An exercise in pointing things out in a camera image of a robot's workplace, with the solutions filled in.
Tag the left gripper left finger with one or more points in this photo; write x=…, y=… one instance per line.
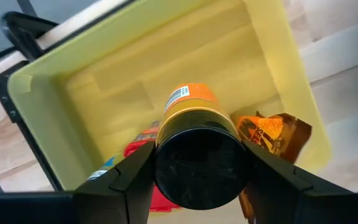
x=120, y=199

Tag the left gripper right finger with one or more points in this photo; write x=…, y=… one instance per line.
x=284, y=202

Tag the small red candy packet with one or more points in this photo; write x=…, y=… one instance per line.
x=138, y=143

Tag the brown snack pouch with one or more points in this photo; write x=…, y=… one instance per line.
x=272, y=133

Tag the orange spice bottle black cap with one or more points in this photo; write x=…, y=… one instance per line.
x=197, y=168

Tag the yellow plastic bin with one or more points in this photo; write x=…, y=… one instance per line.
x=120, y=62

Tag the black frame clamp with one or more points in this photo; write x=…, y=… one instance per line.
x=23, y=31

